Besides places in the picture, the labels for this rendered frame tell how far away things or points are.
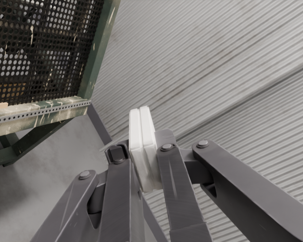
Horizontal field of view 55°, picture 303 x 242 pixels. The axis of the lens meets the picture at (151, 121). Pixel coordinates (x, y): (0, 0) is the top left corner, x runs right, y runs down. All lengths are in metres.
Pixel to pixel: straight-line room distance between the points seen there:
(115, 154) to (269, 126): 2.59
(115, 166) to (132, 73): 2.90
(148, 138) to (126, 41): 2.95
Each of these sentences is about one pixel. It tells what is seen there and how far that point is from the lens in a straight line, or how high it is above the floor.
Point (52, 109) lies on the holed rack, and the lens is 1.63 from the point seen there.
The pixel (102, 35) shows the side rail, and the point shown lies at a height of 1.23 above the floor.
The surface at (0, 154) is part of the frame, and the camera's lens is 2.24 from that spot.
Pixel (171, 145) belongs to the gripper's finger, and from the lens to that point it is 0.16.
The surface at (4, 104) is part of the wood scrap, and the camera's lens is 1.45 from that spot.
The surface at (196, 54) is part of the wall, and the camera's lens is 2.80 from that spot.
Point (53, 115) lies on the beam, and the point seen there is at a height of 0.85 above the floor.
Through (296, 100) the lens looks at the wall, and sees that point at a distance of 2.70.
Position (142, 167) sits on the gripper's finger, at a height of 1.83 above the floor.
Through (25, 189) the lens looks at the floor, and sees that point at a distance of 2.45.
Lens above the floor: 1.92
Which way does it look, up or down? 25 degrees down
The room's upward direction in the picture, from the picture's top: 58 degrees clockwise
